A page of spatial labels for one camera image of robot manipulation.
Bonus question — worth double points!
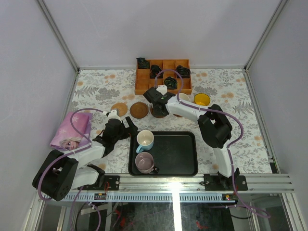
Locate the woven rattan coaster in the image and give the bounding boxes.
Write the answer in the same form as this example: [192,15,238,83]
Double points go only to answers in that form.
[111,103,128,117]

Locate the blue mug white inside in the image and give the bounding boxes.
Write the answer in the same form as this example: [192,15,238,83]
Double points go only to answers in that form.
[136,130,154,154]

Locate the pink mug white inside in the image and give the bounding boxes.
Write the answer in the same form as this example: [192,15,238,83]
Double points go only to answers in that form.
[179,93,190,102]

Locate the lilac mug black handle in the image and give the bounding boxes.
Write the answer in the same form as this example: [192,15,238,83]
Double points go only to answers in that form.
[135,152,160,174]

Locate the yellow mug black outside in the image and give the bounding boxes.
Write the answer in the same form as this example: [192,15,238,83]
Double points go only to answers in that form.
[194,93,210,106]

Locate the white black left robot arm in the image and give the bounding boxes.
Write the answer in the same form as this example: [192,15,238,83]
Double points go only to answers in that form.
[32,116,138,201]

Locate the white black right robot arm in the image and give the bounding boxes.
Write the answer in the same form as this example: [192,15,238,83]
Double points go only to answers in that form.
[143,87,237,190]

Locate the rolled green leaf cloth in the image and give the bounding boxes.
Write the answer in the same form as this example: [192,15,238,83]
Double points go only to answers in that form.
[164,76,178,90]

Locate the orange wooden compartment box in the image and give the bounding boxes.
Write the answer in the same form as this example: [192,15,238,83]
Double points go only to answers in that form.
[135,59,192,95]

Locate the rolled dark cloth orange accents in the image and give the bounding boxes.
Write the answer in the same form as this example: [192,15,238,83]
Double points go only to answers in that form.
[150,64,163,79]

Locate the rolled dark cloth right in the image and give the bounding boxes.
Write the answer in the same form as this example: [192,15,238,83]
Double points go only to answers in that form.
[176,65,191,78]

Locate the rolled dark cloth top-left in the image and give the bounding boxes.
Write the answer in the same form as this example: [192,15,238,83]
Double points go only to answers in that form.
[136,57,150,69]

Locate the black plastic tray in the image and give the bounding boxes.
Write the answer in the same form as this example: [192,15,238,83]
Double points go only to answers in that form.
[128,130,199,178]

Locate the purple princess print pouch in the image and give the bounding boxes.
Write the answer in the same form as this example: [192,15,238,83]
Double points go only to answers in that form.
[50,112,92,151]

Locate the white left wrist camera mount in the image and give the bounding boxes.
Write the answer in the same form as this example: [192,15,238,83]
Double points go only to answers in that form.
[103,109,121,120]

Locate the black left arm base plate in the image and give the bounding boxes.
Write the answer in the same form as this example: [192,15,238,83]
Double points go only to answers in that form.
[96,175,120,191]

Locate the aluminium front frame rail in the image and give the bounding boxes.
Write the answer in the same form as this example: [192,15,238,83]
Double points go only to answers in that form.
[61,174,294,203]

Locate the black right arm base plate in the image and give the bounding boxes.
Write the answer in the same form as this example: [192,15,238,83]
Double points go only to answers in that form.
[199,174,248,191]

